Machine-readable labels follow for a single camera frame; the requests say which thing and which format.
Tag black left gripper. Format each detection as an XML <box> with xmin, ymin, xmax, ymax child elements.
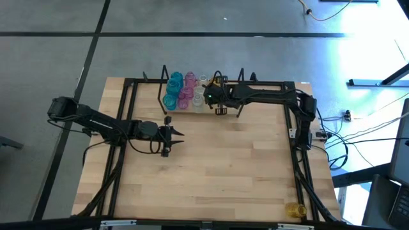
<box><xmin>158</xmin><ymin>116</ymin><xmax>185</xmax><ymax>157</ymax></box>

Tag clear ribbed narrow-neck vase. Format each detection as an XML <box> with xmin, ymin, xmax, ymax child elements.
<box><xmin>192</xmin><ymin>95</ymin><xmax>205</xmax><ymax>114</ymax></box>

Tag blue plastic cups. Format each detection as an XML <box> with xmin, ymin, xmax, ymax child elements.
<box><xmin>162</xmin><ymin>93</ymin><xmax>178</xmax><ymax>112</ymax></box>

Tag tall pink ribbed bottle vase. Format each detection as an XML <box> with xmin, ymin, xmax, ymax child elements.
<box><xmin>184</xmin><ymin>71</ymin><xmax>197</xmax><ymax>88</ymax></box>

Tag pink plastic cups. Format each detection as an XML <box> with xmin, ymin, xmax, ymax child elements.
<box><xmin>179</xmin><ymin>86</ymin><xmax>195</xmax><ymax>101</ymax></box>

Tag teal embossed narrow-neck vase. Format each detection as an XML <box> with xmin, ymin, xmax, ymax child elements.
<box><xmin>166</xmin><ymin>79</ymin><xmax>181</xmax><ymax>96</ymax></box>

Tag teal glass vase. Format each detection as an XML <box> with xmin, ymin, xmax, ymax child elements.
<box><xmin>170</xmin><ymin>71</ymin><xmax>185</xmax><ymax>84</ymax></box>

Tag yellow embossed glass vase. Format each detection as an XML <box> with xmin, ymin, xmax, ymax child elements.
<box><xmin>285</xmin><ymin>202</ymin><xmax>308</xmax><ymax>219</ymax></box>

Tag grey stand foot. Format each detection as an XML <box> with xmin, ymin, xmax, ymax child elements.
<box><xmin>0</xmin><ymin>135</ymin><xmax>24</xmax><ymax>150</ymax></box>

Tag dark grey desk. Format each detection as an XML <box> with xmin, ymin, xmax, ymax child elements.
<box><xmin>331</xmin><ymin>162</ymin><xmax>409</xmax><ymax>230</ymax></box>

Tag black computer monitor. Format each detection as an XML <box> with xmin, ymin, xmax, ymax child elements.
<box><xmin>388</xmin><ymin>98</ymin><xmax>409</xmax><ymax>188</ymax></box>

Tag black keyboard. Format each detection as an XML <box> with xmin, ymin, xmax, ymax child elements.
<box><xmin>387</xmin><ymin>187</ymin><xmax>409</xmax><ymax>230</ymax></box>

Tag wooden shelf with black frame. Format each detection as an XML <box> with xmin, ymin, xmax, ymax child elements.
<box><xmin>157</xmin><ymin>65</ymin><xmax>246</xmax><ymax>118</ymax></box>

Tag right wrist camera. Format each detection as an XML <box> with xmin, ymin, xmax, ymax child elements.
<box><xmin>203</xmin><ymin>83</ymin><xmax>221</xmax><ymax>108</ymax></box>

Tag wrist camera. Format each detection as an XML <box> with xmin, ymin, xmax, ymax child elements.
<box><xmin>203</xmin><ymin>83</ymin><xmax>221</xmax><ymax>108</ymax></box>
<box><xmin>139</xmin><ymin>120</ymin><xmax>159</xmax><ymax>139</ymax></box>

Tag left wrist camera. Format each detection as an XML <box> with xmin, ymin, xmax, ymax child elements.
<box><xmin>139</xmin><ymin>120</ymin><xmax>159</xmax><ymax>139</ymax></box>

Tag black aluminium rig frame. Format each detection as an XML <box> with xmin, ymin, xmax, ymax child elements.
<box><xmin>0</xmin><ymin>77</ymin><xmax>409</xmax><ymax>230</ymax></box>

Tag silver aluminium bracket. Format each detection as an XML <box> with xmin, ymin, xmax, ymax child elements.
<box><xmin>100</xmin><ymin>218</ymin><xmax>137</xmax><ymax>228</ymax></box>
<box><xmin>277</xmin><ymin>222</ymin><xmax>316</xmax><ymax>230</ymax></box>

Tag yellow hanging power cable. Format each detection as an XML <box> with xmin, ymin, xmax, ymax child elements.
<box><xmin>297</xmin><ymin>0</ymin><xmax>353</xmax><ymax>22</ymax></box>

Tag black floor cable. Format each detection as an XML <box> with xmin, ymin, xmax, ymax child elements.
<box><xmin>351</xmin><ymin>136</ymin><xmax>409</xmax><ymax>144</ymax></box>

